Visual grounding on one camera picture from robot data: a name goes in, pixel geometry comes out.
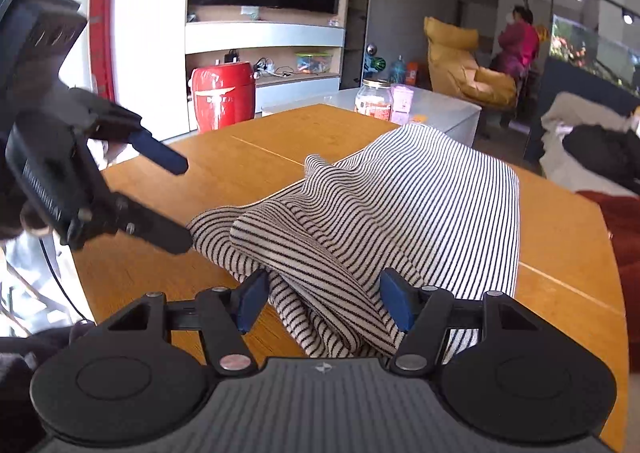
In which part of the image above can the striped grey white sweater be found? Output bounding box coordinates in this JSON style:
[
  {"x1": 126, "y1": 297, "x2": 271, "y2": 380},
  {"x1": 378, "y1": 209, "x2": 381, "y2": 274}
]
[{"x1": 189, "y1": 124, "x2": 520, "y2": 359}]

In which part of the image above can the orange small packet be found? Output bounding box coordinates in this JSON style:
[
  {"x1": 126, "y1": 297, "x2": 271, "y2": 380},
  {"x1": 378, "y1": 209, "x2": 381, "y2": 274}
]
[{"x1": 410, "y1": 114, "x2": 428, "y2": 125}]

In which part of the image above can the white tv shelf unit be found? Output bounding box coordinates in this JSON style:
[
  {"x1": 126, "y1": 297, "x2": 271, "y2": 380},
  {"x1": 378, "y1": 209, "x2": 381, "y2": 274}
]
[{"x1": 184, "y1": 6, "x2": 346, "y2": 114}]

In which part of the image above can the white coffee table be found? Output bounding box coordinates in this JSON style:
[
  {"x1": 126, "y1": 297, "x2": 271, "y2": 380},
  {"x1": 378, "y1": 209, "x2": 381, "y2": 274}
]
[{"x1": 258, "y1": 86, "x2": 482, "y2": 147}]

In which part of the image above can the pink small box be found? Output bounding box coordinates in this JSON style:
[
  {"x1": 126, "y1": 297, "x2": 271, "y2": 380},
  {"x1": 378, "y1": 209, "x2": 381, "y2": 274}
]
[{"x1": 392, "y1": 84, "x2": 414, "y2": 113}]

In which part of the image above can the plastic box with toys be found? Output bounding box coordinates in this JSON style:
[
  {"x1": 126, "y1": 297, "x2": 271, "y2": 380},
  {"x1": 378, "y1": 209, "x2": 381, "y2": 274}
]
[{"x1": 296, "y1": 52, "x2": 333, "y2": 74}]

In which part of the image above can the glass candy jar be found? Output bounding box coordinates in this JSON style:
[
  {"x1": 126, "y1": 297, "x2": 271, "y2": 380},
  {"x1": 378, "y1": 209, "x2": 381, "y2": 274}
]
[{"x1": 355, "y1": 78, "x2": 393, "y2": 121}]

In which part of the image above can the dark red fleece jacket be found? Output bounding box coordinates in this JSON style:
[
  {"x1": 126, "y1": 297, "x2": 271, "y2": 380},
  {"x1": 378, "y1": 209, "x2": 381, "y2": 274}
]
[{"x1": 579, "y1": 191, "x2": 640, "y2": 373}]

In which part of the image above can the orange container on floor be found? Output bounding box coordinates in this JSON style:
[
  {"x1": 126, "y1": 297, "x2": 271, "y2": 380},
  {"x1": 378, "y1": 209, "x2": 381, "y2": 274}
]
[{"x1": 405, "y1": 62, "x2": 420, "y2": 86}]

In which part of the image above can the blue water bottle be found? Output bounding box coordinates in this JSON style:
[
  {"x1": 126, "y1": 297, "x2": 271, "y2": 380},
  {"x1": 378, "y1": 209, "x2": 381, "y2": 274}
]
[{"x1": 388, "y1": 56, "x2": 407, "y2": 85}]

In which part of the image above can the beige blanket on sofa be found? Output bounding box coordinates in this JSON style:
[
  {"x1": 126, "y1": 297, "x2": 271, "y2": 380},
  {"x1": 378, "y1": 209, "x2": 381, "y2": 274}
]
[{"x1": 540, "y1": 91, "x2": 639, "y2": 132}]

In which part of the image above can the black jacket on sofa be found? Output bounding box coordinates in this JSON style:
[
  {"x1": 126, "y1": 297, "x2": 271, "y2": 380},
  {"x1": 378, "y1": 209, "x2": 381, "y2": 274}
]
[{"x1": 562, "y1": 125, "x2": 640, "y2": 194}]

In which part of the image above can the green ball toy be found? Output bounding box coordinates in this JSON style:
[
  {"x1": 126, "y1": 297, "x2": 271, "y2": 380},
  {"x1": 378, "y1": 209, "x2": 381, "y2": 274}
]
[{"x1": 362, "y1": 44, "x2": 386, "y2": 80}]

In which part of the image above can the grey sofa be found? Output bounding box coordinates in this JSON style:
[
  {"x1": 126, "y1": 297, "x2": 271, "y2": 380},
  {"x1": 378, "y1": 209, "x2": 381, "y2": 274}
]
[{"x1": 539, "y1": 92, "x2": 639, "y2": 198}]

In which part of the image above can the yellow armchair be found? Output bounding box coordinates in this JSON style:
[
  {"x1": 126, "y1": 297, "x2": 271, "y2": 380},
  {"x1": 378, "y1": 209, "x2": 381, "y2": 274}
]
[{"x1": 424, "y1": 17, "x2": 518, "y2": 112}]

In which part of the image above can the person in magenta coat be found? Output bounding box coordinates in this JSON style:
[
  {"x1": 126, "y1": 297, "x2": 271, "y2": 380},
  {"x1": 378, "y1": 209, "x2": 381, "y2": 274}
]
[{"x1": 489, "y1": 5, "x2": 540, "y2": 97}]

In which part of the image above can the fish tank aquarium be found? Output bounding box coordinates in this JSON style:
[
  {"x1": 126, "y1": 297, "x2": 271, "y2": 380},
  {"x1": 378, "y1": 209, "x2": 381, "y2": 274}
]
[{"x1": 549, "y1": 16, "x2": 639, "y2": 97}]

